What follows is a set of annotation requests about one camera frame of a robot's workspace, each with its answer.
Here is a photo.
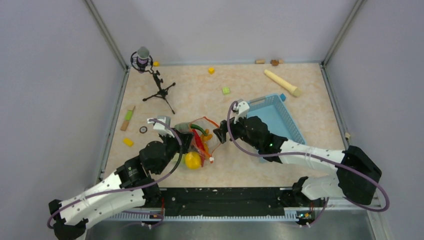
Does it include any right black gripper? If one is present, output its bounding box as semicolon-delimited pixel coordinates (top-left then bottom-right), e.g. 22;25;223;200
214;111;261;150

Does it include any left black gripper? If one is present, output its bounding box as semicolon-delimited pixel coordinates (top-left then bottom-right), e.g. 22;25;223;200
155;127;195;175

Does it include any clear orange-zip bag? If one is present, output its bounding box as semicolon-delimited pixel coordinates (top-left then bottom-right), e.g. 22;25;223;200
175;116;221;170

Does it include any red toy chili pepper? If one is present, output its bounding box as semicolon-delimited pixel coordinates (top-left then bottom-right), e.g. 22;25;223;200
191;129;206;156

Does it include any green toy cucumber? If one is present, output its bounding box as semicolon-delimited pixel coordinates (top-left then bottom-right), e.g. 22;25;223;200
189;123;209;136

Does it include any yellow toy lemon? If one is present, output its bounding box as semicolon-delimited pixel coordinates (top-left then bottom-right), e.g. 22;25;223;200
184;151;202;170

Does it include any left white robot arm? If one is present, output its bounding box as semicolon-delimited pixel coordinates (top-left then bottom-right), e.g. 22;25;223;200
47;129;194;240

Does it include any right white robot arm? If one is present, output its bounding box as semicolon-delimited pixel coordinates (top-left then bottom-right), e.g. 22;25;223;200
213;116;382;206

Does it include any yellow block left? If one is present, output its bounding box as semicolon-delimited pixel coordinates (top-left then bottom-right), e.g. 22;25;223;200
122;138;134;147

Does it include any green toy block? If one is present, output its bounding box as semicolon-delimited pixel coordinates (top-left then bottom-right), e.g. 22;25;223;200
222;87;231;95

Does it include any green wooden knife toy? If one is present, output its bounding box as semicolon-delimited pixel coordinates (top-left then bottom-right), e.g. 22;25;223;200
120;105;136;132

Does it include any light blue plastic basket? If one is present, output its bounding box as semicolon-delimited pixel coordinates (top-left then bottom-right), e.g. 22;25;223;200
246;94;307;166

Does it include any yellow cube block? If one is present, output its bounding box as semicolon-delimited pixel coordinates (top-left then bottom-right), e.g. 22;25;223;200
208;67;215;75

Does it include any blue toy block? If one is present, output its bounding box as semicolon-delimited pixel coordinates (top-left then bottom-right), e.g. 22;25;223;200
280;93;287;102

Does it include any cork piece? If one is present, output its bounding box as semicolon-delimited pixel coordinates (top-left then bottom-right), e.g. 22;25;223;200
255;59;266;64

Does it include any cream wooden rolling pin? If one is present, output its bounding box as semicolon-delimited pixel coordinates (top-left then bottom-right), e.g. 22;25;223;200
263;69;302;97

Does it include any microphone on black tripod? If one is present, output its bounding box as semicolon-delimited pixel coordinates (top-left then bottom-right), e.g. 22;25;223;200
130;46;176;114

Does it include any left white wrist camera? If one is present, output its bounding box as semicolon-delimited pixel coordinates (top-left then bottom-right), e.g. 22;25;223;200
147;115;175;138

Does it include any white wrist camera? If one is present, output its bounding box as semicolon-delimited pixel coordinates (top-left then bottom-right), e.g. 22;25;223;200
231;100;250;124
147;115;175;138

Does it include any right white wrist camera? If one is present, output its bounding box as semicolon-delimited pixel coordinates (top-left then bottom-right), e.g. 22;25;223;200
231;100;250;124

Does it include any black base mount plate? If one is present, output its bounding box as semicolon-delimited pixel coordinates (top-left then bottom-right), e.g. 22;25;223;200
158;187;300;217

